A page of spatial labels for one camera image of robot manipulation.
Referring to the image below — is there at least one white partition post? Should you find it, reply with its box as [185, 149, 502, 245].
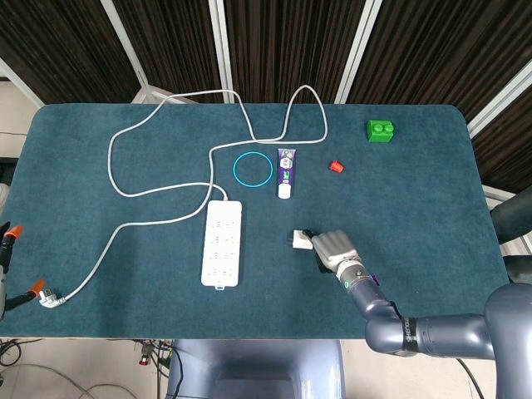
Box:
[334, 0, 383, 105]
[467, 60, 532, 138]
[209, 0, 234, 104]
[99, 0, 170, 105]
[0, 57, 45, 106]

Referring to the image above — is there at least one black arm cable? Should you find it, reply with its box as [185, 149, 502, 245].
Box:
[456, 357, 486, 399]

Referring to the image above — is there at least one black clamp orange tip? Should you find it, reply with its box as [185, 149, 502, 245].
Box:
[0, 222, 22, 267]
[0, 278, 46, 317]

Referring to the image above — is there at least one dark slatted partition panel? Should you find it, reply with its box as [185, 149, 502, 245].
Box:
[111, 0, 225, 104]
[471, 82, 532, 195]
[224, 0, 369, 105]
[347, 0, 532, 124]
[0, 0, 140, 105]

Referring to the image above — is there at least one white power strip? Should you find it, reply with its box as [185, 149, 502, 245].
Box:
[200, 199, 244, 290]

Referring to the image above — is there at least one purple toothpaste tube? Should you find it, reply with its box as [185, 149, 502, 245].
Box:
[277, 148, 298, 200]

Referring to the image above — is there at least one green building block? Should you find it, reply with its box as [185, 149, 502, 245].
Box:
[365, 119, 397, 145]

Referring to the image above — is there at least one teal fabric table mat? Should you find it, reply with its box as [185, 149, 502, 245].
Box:
[0, 102, 520, 340]

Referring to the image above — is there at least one teal plastic ring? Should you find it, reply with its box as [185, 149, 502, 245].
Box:
[232, 151, 274, 189]

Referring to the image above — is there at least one dark clad person leg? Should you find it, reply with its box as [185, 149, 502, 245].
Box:
[503, 254, 532, 292]
[490, 191, 532, 246]

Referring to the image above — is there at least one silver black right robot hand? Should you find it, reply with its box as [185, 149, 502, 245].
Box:
[303, 228, 360, 275]

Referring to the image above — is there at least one blue-grey robot torso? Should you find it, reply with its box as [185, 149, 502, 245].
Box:
[165, 338, 346, 399]

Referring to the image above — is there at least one white plug adapter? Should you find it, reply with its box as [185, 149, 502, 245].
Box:
[285, 229, 313, 251]

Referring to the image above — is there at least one grey power strip cable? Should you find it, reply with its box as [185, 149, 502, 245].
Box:
[38, 85, 329, 309]

